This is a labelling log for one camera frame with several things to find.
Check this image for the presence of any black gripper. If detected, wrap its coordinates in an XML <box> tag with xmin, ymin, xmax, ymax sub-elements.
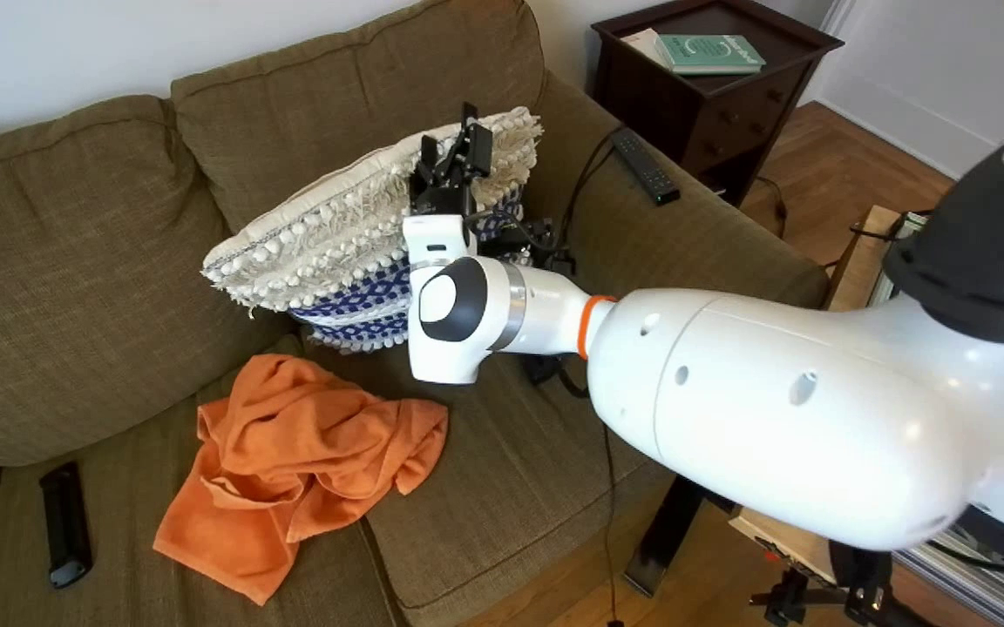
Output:
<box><xmin>406</xmin><ymin>100</ymin><xmax>498</xmax><ymax>223</ymax></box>

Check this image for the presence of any white and blue tasselled pillow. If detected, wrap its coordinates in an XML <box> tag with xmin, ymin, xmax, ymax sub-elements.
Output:
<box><xmin>200</xmin><ymin>105</ymin><xmax>547</xmax><ymax>360</ymax></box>

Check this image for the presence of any olive green fabric couch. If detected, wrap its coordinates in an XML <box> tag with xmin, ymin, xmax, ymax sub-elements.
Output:
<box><xmin>0</xmin><ymin>0</ymin><xmax>834</xmax><ymax>627</ymax></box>

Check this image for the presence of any dark grey remote control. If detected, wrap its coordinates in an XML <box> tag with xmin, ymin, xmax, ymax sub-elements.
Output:
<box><xmin>611</xmin><ymin>131</ymin><xmax>683</xmax><ymax>208</ymax></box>

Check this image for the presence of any white paper sheet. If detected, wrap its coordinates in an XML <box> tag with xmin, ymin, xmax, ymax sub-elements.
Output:
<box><xmin>621</xmin><ymin>28</ymin><xmax>669</xmax><ymax>63</ymax></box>

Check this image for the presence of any green book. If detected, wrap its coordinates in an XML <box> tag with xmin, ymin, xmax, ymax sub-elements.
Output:
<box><xmin>651</xmin><ymin>31</ymin><xmax>770</xmax><ymax>81</ymax></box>

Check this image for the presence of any dark wooden side table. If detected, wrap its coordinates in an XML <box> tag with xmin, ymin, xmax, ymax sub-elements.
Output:
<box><xmin>591</xmin><ymin>0</ymin><xmax>845</xmax><ymax>205</ymax></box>

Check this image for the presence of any orange cloth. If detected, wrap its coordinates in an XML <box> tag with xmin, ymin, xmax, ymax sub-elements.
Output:
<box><xmin>152</xmin><ymin>352</ymin><xmax>449</xmax><ymax>610</ymax></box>

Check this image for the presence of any black stand leg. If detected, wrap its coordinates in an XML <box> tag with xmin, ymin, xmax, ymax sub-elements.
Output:
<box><xmin>621</xmin><ymin>475</ymin><xmax>719</xmax><ymax>602</ymax></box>

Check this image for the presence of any small black remote control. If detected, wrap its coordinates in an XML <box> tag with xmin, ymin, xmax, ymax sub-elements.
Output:
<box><xmin>38</xmin><ymin>460</ymin><xmax>97</xmax><ymax>594</ymax></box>

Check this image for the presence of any orange black clamp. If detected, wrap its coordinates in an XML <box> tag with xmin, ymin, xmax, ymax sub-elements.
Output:
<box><xmin>827</xmin><ymin>543</ymin><xmax>902</xmax><ymax>627</ymax></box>

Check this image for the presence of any thin black power cable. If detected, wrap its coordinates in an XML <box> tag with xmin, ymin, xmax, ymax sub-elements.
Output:
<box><xmin>550</xmin><ymin>119</ymin><xmax>644</xmax><ymax>627</ymax></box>

